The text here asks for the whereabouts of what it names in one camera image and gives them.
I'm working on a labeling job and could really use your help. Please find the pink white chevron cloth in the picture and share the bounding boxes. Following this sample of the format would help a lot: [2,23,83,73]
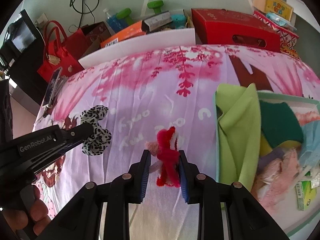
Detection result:
[295,111,320,126]

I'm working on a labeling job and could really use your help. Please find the white foam board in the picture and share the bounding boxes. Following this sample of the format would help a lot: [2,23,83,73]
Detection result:
[79,28,196,69]

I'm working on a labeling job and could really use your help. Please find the red felt tote bag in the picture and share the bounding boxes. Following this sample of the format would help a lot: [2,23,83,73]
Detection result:
[37,20,89,82]

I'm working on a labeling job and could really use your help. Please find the yellow carry box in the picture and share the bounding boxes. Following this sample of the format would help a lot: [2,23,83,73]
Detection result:
[253,0,293,21]

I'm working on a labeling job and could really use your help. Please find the blue water bottle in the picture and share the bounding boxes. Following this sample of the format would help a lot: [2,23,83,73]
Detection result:
[103,8,128,33]

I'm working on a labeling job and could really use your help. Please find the pink floral bed sheet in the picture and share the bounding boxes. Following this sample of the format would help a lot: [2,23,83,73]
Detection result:
[32,44,320,240]

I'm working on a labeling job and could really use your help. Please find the green dumbbell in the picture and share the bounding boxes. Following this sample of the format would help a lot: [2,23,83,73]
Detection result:
[147,0,164,14]
[116,8,135,26]

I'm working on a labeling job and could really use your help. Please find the red patterned gift box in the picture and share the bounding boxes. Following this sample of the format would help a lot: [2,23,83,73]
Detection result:
[253,10,300,59]

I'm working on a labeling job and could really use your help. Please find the green yellow sponge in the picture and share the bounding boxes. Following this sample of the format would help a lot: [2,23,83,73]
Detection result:
[260,100,304,157]

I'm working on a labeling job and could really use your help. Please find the black appliance with screen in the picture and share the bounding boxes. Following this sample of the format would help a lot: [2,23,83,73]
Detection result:
[1,9,36,68]

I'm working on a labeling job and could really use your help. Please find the blue wet wipes pack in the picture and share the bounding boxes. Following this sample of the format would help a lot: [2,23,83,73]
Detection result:
[266,12,297,31]

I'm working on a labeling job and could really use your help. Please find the lime green cloth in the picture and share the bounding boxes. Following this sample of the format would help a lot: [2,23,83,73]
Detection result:
[214,83,261,191]

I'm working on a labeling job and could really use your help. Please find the red pink fuzzy hair tie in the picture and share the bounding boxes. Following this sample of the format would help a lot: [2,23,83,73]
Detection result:
[145,126,182,189]

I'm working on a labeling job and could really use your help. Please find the smartphone on stand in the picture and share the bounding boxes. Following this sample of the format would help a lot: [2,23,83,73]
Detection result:
[41,67,67,108]

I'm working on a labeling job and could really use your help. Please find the pink fluffy cloth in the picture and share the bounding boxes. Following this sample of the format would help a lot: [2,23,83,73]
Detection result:
[251,147,300,213]

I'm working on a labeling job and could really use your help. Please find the green tissue pack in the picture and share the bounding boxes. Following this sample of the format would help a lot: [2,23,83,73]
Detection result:
[295,180,317,211]

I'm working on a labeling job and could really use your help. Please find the dark red paper bag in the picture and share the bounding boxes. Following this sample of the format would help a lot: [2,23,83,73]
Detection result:
[81,22,111,57]

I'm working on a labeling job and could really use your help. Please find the teal round object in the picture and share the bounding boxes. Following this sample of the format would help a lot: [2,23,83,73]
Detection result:
[171,14,187,29]

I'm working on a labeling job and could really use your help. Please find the large red gift box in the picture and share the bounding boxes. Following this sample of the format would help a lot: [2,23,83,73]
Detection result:
[191,8,280,52]

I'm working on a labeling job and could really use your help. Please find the light blue face mask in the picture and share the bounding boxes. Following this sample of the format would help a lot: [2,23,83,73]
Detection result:
[298,120,320,175]

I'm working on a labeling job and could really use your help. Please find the person's left hand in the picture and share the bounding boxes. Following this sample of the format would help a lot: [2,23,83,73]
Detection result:
[0,184,52,237]

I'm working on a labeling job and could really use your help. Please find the orange cardboard box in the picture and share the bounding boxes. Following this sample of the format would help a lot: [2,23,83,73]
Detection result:
[100,11,173,49]

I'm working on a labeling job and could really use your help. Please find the black white leopard scrunchie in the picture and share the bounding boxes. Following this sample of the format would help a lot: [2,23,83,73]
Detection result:
[80,105,112,156]

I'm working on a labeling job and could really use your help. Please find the white tray teal rim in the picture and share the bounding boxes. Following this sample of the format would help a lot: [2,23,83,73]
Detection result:
[212,89,320,238]

